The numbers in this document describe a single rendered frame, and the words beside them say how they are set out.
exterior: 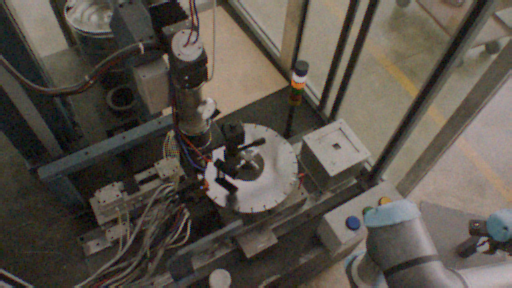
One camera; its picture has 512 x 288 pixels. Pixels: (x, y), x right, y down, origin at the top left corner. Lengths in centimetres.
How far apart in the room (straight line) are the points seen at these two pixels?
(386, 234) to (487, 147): 220
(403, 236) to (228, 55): 129
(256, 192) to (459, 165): 177
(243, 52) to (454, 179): 154
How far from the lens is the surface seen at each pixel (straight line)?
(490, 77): 106
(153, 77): 89
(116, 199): 141
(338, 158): 147
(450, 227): 257
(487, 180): 287
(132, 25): 92
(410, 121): 126
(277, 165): 135
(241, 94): 176
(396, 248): 85
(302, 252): 146
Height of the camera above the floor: 213
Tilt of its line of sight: 58 degrees down
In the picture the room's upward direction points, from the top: 7 degrees clockwise
